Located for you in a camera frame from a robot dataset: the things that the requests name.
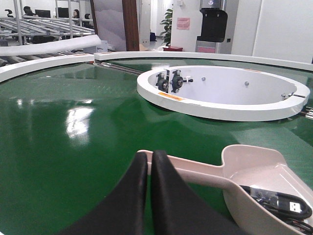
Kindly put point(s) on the black water dispenser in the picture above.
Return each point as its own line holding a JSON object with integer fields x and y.
{"x": 218, "y": 26}

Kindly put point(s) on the white inner ring guard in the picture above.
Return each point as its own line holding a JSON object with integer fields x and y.
{"x": 227, "y": 93}

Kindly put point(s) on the white guard rail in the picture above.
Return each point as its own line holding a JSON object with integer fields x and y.
{"x": 14, "y": 70}
{"x": 198, "y": 55}

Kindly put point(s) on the white foam roll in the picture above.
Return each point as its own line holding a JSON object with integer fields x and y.
{"x": 52, "y": 47}

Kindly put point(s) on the brown wooden pillar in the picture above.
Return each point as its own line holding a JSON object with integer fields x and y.
{"x": 130, "y": 25}

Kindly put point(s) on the red low box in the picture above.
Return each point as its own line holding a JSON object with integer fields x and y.
{"x": 170, "y": 48}

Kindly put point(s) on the green potted plant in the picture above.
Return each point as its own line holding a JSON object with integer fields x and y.
{"x": 167, "y": 24}

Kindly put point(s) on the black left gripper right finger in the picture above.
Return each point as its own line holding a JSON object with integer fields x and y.
{"x": 177, "y": 210}

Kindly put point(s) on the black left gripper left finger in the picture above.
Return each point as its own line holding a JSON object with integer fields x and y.
{"x": 121, "y": 212}

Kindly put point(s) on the pink wall notice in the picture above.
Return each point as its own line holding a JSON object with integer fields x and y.
{"x": 183, "y": 23}

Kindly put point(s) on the white outer guard rail left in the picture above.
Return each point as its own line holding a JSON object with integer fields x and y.
{"x": 14, "y": 70}

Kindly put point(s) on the metal roller rack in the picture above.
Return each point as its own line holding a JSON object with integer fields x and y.
{"x": 24, "y": 21}

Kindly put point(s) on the green bearing block left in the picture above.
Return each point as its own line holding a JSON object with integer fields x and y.
{"x": 162, "y": 83}

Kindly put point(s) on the green bearing block right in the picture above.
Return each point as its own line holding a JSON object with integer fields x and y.
{"x": 178, "y": 81}

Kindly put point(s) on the green bearing block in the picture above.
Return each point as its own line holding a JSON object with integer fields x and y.
{"x": 178, "y": 81}
{"x": 162, "y": 83}

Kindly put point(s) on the beige plastic dustpan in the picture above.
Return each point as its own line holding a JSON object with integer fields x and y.
{"x": 262, "y": 194}

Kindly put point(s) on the white outer guard rail right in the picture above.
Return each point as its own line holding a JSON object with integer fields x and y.
{"x": 198, "y": 55}

